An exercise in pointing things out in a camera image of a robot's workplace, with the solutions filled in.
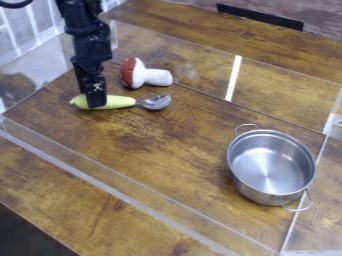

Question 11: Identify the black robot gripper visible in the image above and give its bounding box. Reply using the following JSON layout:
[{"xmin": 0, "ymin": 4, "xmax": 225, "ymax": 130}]
[{"xmin": 55, "ymin": 0, "xmax": 113, "ymax": 108}]

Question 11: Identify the green handled metal spoon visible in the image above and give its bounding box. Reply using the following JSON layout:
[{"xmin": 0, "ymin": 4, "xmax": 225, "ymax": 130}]
[{"xmin": 70, "ymin": 95, "xmax": 171, "ymax": 110}]

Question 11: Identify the red white plush mushroom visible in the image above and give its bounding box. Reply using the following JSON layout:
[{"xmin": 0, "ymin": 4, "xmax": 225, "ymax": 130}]
[{"xmin": 121, "ymin": 57, "xmax": 173, "ymax": 89}]

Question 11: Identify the clear acrylic triangle stand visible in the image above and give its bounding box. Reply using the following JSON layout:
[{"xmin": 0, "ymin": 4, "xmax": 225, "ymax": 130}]
[{"xmin": 107, "ymin": 19, "xmax": 118, "ymax": 51}]

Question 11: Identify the black bar on table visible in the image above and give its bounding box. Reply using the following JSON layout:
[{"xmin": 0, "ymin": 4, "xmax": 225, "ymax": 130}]
[{"xmin": 217, "ymin": 3, "xmax": 305, "ymax": 31}]

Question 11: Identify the stainless steel pot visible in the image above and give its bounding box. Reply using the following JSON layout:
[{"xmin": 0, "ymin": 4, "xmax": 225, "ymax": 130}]
[{"xmin": 226, "ymin": 123, "xmax": 317, "ymax": 212}]

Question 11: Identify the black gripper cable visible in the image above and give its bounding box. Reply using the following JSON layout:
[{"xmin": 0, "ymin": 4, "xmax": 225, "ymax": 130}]
[{"xmin": 0, "ymin": 0, "xmax": 35, "ymax": 10}]

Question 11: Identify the clear acrylic enclosure wall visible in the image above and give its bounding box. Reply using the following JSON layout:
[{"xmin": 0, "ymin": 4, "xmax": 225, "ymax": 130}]
[{"xmin": 0, "ymin": 22, "xmax": 342, "ymax": 256}]

